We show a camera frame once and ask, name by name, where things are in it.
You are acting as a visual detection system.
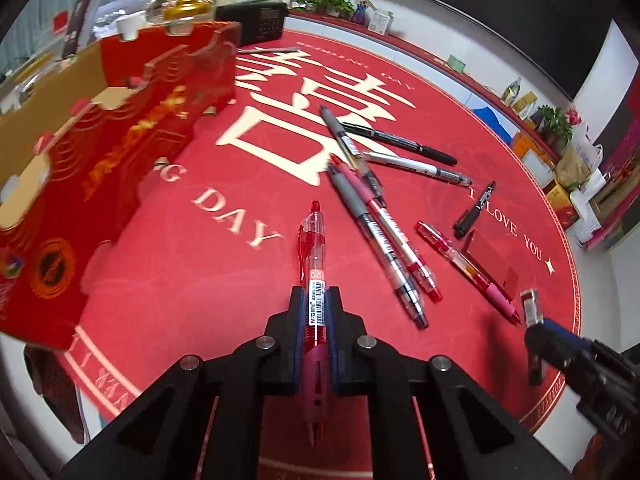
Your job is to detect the round red printed mat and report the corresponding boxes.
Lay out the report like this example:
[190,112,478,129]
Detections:
[22,30,583,480]

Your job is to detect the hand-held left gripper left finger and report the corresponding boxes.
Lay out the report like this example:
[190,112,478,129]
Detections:
[60,286,307,480]

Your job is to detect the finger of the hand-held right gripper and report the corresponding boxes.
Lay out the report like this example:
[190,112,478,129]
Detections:
[524,327,568,387]
[520,287,592,357]

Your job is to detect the red cardboard gift box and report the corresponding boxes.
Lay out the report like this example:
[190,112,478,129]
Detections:
[0,20,243,351]

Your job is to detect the dark upright device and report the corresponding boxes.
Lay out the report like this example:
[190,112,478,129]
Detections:
[61,0,102,57]

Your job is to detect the black radio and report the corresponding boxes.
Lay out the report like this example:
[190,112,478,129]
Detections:
[215,2,288,47]

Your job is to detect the black double-ended marker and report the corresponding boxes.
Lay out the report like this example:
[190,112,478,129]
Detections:
[453,181,497,240]

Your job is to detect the red gold gift box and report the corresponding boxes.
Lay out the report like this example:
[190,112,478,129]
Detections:
[545,185,582,231]

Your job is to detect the small white box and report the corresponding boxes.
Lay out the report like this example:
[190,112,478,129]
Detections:
[370,10,396,36]

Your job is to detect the silver rod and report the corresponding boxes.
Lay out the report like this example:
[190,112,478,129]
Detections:
[239,46,301,57]

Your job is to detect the clear pen grey grip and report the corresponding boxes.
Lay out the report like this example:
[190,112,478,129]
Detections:
[327,164,430,330]

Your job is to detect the red gel pen maroon grip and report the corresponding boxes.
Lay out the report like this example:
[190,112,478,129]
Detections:
[298,201,333,453]

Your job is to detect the potted plant pink flowers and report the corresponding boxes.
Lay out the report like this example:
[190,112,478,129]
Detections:
[537,105,584,147]

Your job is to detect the gold jar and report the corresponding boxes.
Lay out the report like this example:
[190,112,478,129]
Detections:
[162,0,212,22]

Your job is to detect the red pen pink grip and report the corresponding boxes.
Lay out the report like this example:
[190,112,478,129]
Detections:
[416,221,522,325]
[330,156,444,305]

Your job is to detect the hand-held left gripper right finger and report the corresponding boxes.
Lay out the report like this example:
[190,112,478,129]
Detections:
[326,286,572,480]

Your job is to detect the yellow snack bag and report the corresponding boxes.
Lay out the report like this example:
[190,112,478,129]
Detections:
[515,91,539,117]

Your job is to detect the red paper card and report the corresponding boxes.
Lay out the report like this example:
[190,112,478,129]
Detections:
[465,231,522,292]

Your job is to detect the black marker white label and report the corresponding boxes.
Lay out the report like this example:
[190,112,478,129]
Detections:
[342,122,458,166]

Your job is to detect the brown plastic bag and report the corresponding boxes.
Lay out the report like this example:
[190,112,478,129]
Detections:
[555,142,607,192]

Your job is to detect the silver gel pen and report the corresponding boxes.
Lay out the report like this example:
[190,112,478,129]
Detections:
[361,152,473,187]

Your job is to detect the white snack bag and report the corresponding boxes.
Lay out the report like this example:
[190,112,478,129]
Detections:
[501,77,523,107]

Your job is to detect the dark grey pen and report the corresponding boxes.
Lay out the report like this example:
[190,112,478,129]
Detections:
[319,106,387,206]

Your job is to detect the black television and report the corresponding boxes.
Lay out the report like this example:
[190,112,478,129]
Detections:
[342,0,617,102]

